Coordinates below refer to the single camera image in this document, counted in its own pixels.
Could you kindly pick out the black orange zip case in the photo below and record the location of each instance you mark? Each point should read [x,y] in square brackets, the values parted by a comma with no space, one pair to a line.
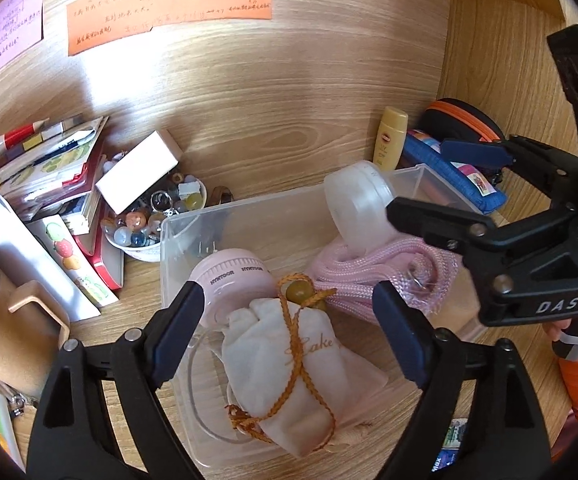
[469,120]

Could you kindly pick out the red white pen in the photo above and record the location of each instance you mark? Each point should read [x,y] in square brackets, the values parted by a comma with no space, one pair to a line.
[9,140]

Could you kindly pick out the white bowl of beads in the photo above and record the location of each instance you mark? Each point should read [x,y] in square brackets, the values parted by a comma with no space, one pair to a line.
[139,242]

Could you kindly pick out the fruit print box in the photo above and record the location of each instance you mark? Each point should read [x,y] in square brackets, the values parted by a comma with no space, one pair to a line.
[69,255]

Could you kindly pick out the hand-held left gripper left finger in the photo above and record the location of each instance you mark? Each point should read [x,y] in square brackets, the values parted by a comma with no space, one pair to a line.
[181,332]

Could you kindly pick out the yellow sunscreen bottle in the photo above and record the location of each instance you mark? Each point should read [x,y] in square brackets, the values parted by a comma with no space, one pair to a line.
[390,140]

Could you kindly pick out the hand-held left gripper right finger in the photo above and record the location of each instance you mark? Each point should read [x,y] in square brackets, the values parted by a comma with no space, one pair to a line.
[401,335]

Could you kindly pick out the blue patchwork pencil pouch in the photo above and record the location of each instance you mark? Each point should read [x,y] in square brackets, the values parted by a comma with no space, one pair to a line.
[464,182]

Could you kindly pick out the stack of books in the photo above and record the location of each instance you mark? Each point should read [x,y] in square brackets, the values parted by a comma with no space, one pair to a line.
[59,170]

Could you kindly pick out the pink fabric shaver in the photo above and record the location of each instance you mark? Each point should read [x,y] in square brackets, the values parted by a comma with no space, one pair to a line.
[234,275]

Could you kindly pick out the clear plastic bin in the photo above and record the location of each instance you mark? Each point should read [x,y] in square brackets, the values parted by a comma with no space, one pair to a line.
[189,240]

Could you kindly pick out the brown mug with lid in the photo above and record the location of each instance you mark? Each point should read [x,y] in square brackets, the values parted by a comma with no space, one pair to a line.
[14,330]

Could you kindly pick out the white cardboard box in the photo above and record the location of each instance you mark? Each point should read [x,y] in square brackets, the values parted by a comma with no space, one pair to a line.
[139,170]

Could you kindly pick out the cream translucent plastic jar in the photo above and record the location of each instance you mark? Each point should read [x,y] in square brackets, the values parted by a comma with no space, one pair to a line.
[359,205]

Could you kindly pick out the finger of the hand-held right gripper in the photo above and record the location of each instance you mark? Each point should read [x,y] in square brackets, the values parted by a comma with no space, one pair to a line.
[474,154]
[434,220]

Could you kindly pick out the orange paper note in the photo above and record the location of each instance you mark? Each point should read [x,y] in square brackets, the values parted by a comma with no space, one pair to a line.
[169,15]

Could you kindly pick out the person's right hand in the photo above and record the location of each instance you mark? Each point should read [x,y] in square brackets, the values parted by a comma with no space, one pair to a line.
[551,334]

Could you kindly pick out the blue printed packet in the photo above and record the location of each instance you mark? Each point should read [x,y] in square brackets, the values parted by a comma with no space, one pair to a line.
[451,442]

